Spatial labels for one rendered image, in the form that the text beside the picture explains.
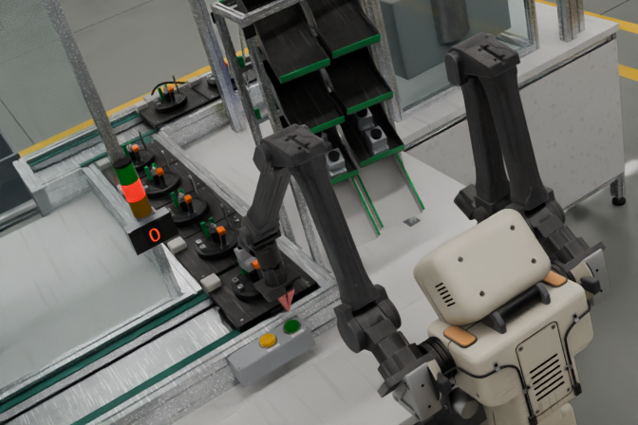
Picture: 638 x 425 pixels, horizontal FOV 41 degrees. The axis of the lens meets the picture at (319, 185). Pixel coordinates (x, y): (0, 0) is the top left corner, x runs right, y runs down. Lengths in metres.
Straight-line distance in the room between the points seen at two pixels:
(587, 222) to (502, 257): 2.33
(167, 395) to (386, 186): 0.81
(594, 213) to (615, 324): 0.71
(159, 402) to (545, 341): 0.96
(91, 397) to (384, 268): 0.85
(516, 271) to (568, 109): 1.97
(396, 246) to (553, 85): 1.19
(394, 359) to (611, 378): 1.70
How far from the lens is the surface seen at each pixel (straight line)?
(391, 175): 2.39
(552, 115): 3.47
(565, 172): 3.64
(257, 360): 2.11
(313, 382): 2.15
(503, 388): 1.63
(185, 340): 2.32
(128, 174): 2.15
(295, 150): 1.56
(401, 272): 2.39
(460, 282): 1.56
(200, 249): 2.49
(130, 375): 2.30
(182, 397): 2.16
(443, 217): 2.56
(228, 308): 2.27
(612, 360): 3.28
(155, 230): 2.23
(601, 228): 3.87
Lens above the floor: 2.33
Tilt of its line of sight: 31 degrees down
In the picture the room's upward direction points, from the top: 16 degrees counter-clockwise
